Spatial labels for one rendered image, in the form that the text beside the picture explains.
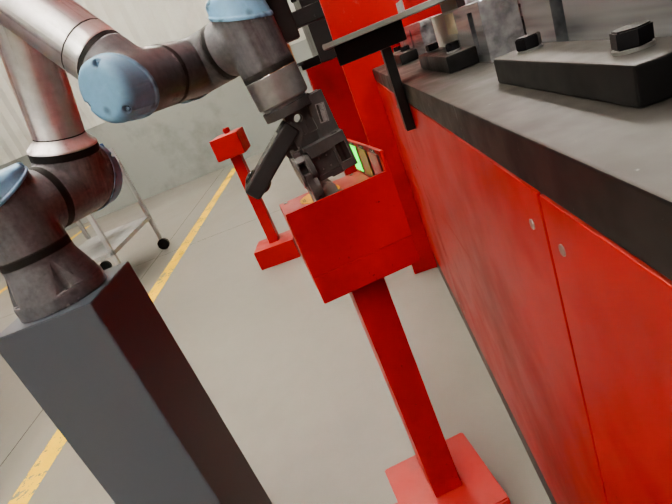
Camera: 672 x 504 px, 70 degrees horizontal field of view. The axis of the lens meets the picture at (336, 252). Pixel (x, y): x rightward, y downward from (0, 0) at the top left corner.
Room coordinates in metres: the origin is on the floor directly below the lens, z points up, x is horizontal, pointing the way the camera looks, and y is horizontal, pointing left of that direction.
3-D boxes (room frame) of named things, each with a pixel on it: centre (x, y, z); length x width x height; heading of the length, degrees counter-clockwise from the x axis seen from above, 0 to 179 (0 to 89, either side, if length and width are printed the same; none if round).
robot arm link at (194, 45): (0.74, 0.09, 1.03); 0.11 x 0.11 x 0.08; 59
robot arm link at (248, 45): (0.70, 0.00, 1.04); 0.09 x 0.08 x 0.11; 59
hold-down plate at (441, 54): (1.01, -0.35, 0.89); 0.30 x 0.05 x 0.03; 172
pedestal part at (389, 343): (0.75, -0.03, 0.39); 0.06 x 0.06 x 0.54; 5
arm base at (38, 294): (0.83, 0.47, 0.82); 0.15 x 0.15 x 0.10
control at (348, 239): (0.75, -0.03, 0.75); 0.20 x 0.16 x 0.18; 5
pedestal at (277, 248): (2.81, 0.32, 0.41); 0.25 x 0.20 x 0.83; 82
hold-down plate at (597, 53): (0.45, -0.27, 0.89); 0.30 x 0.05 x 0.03; 172
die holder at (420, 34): (1.58, -0.49, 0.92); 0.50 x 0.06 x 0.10; 172
